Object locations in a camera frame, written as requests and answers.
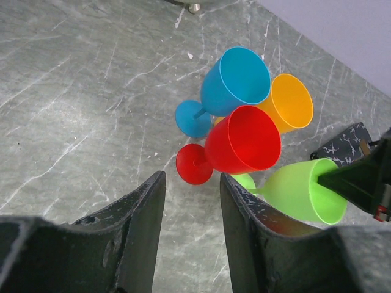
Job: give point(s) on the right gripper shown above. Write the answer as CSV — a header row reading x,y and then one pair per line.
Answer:
x,y
366,182

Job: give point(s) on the green wine glass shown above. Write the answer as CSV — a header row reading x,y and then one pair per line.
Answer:
x,y
294,190

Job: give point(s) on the gold wine glass rack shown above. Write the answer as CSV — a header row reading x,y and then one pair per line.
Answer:
x,y
350,145

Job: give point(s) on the blue wine glass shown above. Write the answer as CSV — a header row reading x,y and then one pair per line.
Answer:
x,y
240,77

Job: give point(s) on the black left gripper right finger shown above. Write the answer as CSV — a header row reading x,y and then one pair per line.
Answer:
x,y
269,251

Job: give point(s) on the orange wine glass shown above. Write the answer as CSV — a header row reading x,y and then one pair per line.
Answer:
x,y
286,100

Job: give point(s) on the red wine glass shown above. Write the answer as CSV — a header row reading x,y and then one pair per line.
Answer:
x,y
244,142

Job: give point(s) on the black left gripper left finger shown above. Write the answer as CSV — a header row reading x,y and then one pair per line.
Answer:
x,y
111,250

